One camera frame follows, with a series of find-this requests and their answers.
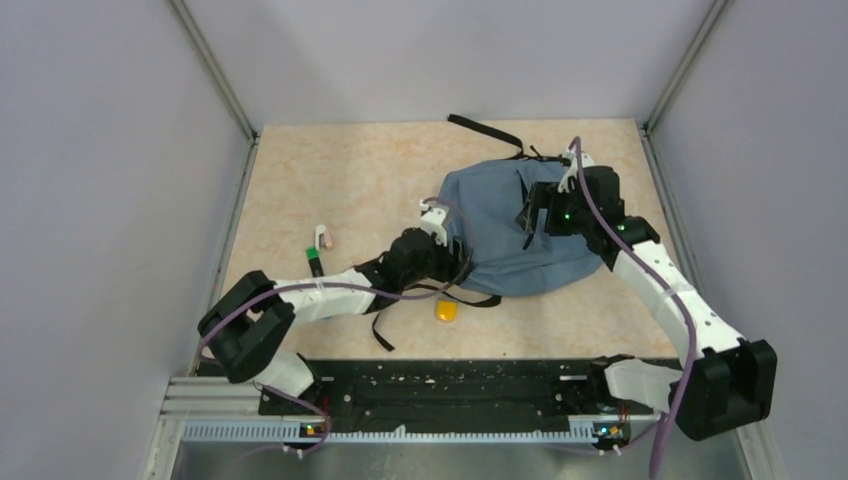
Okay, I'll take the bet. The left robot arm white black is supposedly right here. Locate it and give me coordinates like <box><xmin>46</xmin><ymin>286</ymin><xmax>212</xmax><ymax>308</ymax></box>
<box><xmin>198</xmin><ymin>228</ymin><xmax>473</xmax><ymax>414</ymax></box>

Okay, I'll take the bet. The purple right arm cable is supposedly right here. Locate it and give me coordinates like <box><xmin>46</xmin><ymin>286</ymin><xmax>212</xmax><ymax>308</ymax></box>
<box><xmin>568</xmin><ymin>136</ymin><xmax>698</xmax><ymax>480</ymax></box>

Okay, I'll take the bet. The blue grey student backpack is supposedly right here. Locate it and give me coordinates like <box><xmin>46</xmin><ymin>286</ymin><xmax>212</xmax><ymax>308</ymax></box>
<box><xmin>370</xmin><ymin>113</ymin><xmax>607</xmax><ymax>353</ymax></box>

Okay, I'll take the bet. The aluminium front rail frame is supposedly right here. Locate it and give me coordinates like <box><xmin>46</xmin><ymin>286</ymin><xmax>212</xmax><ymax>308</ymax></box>
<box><xmin>142</xmin><ymin>374</ymin><xmax>776</xmax><ymax>480</ymax></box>

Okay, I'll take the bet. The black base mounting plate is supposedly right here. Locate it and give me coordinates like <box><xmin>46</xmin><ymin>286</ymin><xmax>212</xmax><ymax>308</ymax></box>
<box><xmin>249</xmin><ymin>358</ymin><xmax>653</xmax><ymax>436</ymax></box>

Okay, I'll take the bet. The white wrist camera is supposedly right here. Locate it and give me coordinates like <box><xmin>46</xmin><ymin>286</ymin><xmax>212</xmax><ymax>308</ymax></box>
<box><xmin>557</xmin><ymin>149</ymin><xmax>595</xmax><ymax>193</ymax></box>
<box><xmin>419</xmin><ymin>200</ymin><xmax>449</xmax><ymax>246</ymax></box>

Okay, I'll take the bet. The orange grey eraser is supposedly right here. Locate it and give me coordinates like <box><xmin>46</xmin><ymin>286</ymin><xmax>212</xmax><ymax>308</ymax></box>
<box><xmin>435</xmin><ymin>299</ymin><xmax>459</xmax><ymax>323</ymax></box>

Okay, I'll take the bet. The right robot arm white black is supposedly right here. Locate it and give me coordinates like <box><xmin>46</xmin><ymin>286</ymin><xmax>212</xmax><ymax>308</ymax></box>
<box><xmin>516</xmin><ymin>166</ymin><xmax>777</xmax><ymax>441</ymax></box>

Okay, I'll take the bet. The pink white small eraser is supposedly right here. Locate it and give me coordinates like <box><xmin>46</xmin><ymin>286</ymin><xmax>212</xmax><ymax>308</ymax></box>
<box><xmin>314</xmin><ymin>224</ymin><xmax>333</xmax><ymax>250</ymax></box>

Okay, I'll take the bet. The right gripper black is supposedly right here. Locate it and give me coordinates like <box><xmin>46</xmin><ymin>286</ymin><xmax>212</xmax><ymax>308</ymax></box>
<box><xmin>515</xmin><ymin>180</ymin><xmax>593</xmax><ymax>236</ymax></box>

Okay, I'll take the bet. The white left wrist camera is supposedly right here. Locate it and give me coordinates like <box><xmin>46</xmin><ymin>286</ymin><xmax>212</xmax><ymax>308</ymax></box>
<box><xmin>419</xmin><ymin>200</ymin><xmax>449</xmax><ymax>246</ymax></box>

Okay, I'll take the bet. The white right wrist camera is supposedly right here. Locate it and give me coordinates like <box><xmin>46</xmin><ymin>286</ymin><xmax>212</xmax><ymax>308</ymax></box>
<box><xmin>557</xmin><ymin>149</ymin><xmax>595</xmax><ymax>193</ymax></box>

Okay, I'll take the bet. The green capped black marker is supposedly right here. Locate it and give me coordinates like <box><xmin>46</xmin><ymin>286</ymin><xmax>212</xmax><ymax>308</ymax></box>
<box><xmin>305</xmin><ymin>247</ymin><xmax>324</xmax><ymax>278</ymax></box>

